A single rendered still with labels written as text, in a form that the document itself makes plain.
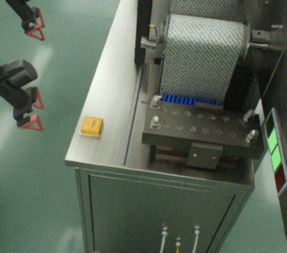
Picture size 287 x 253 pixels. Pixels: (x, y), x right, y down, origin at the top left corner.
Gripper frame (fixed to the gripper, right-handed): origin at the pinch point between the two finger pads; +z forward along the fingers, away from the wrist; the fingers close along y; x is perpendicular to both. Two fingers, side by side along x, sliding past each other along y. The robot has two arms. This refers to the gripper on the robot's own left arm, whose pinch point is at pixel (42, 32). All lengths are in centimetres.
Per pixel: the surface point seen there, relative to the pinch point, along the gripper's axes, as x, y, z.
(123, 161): -15, -60, 25
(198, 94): -48, -46, 27
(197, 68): -52, -45, 15
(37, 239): 66, -42, 83
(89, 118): -7.7, -41.0, 18.4
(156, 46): -42, -33, 8
